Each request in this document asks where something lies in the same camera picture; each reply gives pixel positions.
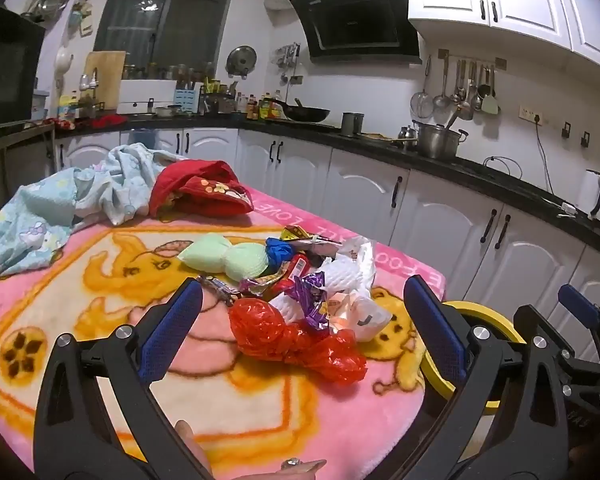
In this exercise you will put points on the black wok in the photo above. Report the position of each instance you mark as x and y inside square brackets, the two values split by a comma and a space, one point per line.
[305, 114]

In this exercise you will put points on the white electric kettle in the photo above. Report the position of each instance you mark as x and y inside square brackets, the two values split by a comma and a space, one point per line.
[587, 195]

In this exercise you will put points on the white wall socket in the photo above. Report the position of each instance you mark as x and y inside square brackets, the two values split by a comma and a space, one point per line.
[530, 115]

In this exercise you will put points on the blue plastic bag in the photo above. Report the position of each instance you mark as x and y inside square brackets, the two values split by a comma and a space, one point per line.
[278, 252]

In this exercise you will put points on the black microwave oven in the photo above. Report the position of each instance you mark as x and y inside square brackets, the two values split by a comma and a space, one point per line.
[5, 70]

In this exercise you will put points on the white hanging scoop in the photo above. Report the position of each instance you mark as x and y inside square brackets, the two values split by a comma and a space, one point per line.
[64, 62]

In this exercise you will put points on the black range hood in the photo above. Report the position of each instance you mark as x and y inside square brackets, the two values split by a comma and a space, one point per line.
[355, 20]

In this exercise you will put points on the white power adapter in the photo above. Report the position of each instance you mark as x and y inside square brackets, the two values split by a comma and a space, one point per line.
[567, 208]

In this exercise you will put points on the wooden cutting board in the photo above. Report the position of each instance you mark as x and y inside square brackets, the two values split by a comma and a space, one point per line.
[107, 80]

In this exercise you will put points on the red plastic bag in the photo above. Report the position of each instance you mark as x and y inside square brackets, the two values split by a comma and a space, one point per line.
[260, 325]

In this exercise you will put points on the yellow dish soap bottle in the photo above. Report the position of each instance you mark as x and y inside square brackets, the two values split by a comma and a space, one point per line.
[67, 107]

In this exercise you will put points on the small silver candy wrapper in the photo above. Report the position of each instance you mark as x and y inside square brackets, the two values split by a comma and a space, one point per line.
[217, 287]

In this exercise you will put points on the grey plastic container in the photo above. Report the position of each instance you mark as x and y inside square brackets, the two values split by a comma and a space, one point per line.
[40, 105]

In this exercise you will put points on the purple snack wrapper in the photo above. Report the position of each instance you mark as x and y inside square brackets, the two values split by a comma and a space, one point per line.
[305, 292]

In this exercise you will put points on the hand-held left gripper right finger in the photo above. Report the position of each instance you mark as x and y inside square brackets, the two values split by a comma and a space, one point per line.
[435, 327]

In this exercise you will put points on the hanging steel colander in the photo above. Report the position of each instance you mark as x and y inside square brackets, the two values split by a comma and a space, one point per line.
[55, 2]

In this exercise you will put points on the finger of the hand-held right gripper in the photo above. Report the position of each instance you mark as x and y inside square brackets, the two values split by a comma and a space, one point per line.
[577, 302]
[525, 320]

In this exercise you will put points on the dark kitchen window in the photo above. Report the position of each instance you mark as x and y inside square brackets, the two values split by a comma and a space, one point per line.
[180, 20]

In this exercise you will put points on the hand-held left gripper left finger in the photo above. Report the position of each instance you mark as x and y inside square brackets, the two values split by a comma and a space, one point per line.
[172, 332]

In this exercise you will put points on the hanging steel pot lid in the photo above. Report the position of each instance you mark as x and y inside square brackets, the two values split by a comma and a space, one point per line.
[241, 60]

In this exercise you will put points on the gold red snack wrapper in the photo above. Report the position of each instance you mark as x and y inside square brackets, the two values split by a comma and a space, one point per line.
[295, 234]

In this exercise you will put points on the white upper cabinets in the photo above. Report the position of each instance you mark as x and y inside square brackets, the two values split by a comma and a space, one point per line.
[520, 0]

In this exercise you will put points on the light green foam net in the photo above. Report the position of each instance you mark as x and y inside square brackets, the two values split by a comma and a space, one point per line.
[205, 252]

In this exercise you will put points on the light blue utensil holder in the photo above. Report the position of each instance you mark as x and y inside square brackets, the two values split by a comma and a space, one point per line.
[186, 100]

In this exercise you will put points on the small steel teapot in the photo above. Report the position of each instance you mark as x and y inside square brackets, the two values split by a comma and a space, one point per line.
[406, 135]

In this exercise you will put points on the metal cup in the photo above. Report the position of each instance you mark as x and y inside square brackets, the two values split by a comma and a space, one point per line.
[352, 125]

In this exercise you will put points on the red tube container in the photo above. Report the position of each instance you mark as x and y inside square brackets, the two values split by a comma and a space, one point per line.
[296, 270]

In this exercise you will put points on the large steel pot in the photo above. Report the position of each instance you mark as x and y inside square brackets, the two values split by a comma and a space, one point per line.
[435, 145]

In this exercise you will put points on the wall rack with kitchen tools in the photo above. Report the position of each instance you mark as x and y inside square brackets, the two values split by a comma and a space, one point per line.
[287, 60]

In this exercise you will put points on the chrome faucet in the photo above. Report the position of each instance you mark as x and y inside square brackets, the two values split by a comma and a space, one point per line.
[91, 82]

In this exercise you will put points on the row of glass jars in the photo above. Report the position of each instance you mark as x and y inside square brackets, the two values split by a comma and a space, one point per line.
[170, 71]

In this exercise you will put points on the red embroidered garment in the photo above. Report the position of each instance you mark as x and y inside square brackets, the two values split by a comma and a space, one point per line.
[200, 175]

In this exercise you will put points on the white printed plastic bag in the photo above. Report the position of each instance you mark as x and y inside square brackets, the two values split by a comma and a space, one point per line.
[370, 317]

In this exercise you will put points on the person's left hand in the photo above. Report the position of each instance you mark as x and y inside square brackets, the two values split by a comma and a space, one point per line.
[190, 447]

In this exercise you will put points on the row of hanging utensils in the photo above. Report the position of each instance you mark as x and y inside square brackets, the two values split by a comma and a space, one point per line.
[490, 102]

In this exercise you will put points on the black wall hook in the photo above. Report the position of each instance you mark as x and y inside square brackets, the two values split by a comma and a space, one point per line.
[565, 130]
[585, 139]

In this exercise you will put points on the row of condiment bottles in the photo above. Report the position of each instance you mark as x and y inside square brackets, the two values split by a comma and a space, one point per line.
[265, 109]

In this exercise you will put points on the red dish cloth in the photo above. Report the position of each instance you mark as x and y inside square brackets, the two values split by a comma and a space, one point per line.
[107, 121]

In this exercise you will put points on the pink printed blanket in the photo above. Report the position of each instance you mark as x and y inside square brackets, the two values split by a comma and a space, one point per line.
[290, 410]

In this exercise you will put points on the light blue printed cloth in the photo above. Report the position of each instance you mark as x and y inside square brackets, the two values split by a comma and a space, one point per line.
[35, 220]

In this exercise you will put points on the yellow trash bin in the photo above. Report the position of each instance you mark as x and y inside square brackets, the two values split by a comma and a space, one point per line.
[495, 320]

